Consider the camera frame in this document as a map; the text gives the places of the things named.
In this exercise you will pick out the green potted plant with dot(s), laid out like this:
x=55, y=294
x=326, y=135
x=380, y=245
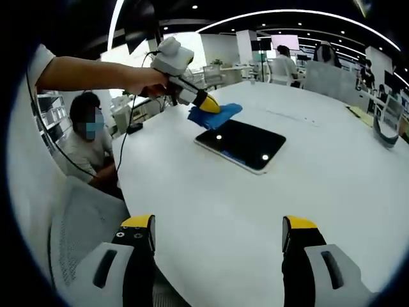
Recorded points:
x=216, y=62

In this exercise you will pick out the person's white shirt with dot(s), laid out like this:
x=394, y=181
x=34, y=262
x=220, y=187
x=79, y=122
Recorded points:
x=28, y=166

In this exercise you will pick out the pink wall screen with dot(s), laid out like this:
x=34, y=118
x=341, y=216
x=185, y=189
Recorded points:
x=285, y=42

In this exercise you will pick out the black power adapter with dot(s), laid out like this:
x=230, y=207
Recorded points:
x=135, y=128

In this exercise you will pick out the grey curved headband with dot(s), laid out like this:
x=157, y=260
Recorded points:
x=385, y=139

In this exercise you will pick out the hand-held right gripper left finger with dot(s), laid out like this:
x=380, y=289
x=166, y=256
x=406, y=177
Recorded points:
x=105, y=275

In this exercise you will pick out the large black monitor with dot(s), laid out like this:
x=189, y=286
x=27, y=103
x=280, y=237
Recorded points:
x=140, y=28

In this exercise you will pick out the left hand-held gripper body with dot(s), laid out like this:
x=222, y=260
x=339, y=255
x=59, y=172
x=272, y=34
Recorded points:
x=172, y=59

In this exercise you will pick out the person's left hand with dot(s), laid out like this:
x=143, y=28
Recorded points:
x=147, y=83

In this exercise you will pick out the black tablet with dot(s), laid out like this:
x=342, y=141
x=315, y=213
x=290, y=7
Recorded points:
x=246, y=144

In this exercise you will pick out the yellow paper sheet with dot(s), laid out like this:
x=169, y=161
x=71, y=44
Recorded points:
x=359, y=115

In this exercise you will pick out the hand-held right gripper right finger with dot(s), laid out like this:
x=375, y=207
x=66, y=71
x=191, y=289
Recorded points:
x=313, y=275

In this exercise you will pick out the grey partition panel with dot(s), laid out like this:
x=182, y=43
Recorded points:
x=330, y=80

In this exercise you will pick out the grey mesh chair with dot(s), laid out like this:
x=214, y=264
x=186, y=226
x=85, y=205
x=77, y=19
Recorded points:
x=83, y=217

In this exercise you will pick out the white storage shelf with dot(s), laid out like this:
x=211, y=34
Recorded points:
x=54, y=112

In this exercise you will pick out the blue cleaning cloth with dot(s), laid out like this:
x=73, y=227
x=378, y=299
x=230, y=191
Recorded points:
x=214, y=116

